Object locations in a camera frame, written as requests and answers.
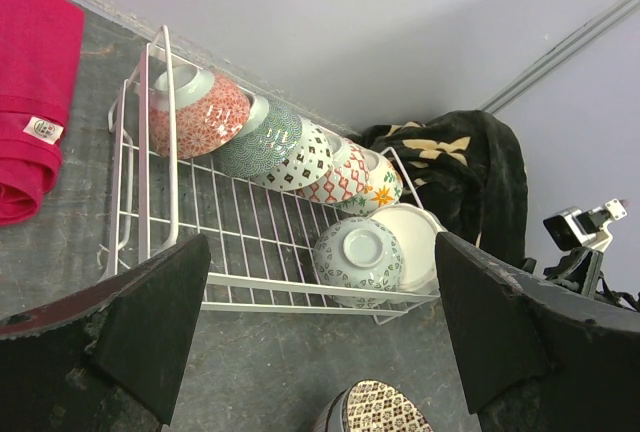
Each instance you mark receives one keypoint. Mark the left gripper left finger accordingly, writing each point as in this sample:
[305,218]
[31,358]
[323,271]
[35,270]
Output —
[110,357]

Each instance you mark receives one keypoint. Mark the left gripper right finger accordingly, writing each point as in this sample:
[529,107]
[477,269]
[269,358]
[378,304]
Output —
[533,356]

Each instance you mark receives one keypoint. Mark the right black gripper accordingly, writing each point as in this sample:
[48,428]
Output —
[580,272]

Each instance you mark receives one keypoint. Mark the cream scalloped bowl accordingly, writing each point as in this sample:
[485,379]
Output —
[416,231]

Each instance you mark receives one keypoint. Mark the red geometric pattern bowl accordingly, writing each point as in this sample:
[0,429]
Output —
[359,253]

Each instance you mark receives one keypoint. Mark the orange flower leaf bowl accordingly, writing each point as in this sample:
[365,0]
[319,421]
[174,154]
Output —
[384,186]

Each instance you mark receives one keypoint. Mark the red lattice pattern bowl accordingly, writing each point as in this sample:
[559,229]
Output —
[348,177]

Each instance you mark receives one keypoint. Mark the dark scalloped floral bowl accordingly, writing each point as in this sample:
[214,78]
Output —
[210,111]

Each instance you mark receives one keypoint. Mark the blue triangle pattern bowl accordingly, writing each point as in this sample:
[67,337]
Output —
[267,138]

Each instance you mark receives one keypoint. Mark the black diamond pattern bowl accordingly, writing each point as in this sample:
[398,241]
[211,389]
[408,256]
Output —
[310,159]

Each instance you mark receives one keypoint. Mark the black floral plush blanket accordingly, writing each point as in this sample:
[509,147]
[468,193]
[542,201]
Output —
[467,169]

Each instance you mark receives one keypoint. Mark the brown square pattern bowl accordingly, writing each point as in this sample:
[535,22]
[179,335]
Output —
[371,405]

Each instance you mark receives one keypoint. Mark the red folded cloth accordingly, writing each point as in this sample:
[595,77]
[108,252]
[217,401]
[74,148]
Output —
[40,52]

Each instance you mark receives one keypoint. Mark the white wire dish rack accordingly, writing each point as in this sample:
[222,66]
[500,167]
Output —
[261,241]

